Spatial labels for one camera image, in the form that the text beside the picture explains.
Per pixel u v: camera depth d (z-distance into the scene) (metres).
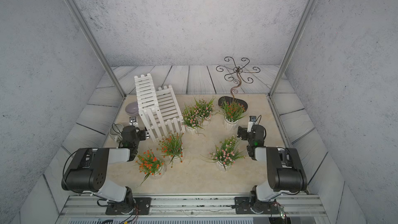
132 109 1.09
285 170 0.46
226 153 0.75
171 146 0.76
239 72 0.90
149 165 0.71
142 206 0.73
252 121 0.81
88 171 0.46
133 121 0.82
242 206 0.71
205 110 0.94
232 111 0.91
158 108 0.77
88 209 0.73
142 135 0.86
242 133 0.83
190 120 0.88
